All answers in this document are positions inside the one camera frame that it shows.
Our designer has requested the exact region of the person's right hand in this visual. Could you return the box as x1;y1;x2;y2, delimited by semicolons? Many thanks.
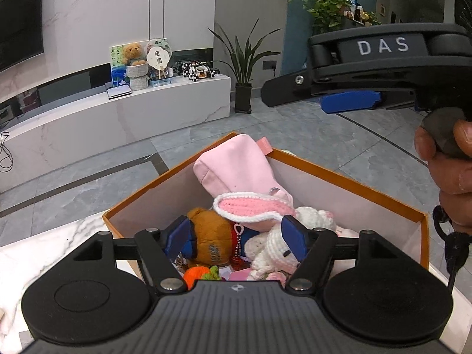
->
414;120;472;234

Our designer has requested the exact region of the orange crochet carrot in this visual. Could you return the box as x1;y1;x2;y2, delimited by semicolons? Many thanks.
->
183;266;222;290

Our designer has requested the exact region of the white crochet bunny toy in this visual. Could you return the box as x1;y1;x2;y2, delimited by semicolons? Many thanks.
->
213;192;337;281

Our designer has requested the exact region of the brown plush bear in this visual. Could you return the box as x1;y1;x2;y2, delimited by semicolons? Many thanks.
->
182;208;235;267

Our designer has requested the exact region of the green leafy pothos plant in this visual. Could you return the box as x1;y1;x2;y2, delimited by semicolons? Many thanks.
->
301;0;349;35

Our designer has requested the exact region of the orange cardboard box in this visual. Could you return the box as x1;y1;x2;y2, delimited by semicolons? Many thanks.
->
103;134;429;281

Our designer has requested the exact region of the tall potted plant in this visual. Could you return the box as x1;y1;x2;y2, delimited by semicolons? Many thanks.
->
209;19;281;114

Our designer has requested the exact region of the pink fabric pouch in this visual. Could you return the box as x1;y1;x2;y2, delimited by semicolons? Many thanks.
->
193;134;293;205

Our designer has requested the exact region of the black white toy car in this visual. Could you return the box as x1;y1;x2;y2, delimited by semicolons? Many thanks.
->
173;60;220;82

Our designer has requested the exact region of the white marble tv cabinet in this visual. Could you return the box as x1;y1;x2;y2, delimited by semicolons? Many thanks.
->
1;75;231;191

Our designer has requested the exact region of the round paper fan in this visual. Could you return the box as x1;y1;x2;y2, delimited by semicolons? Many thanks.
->
146;46;171;79

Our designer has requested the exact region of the green printed tissue box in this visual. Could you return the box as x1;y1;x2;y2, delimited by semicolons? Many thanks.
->
110;44;128;87

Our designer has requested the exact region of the small teddy bear decoration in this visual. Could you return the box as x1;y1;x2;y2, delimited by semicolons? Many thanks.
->
122;42;146;66

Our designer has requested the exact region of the black television screen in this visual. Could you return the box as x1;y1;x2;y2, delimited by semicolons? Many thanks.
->
0;0;44;71

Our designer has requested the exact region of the red heart keychain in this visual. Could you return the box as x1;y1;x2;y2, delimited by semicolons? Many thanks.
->
230;223;254;271

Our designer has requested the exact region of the black wrist strap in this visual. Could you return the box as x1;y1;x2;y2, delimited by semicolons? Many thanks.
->
431;204;472;296

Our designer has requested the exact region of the black cable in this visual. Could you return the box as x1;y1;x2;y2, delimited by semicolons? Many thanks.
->
0;130;15;173

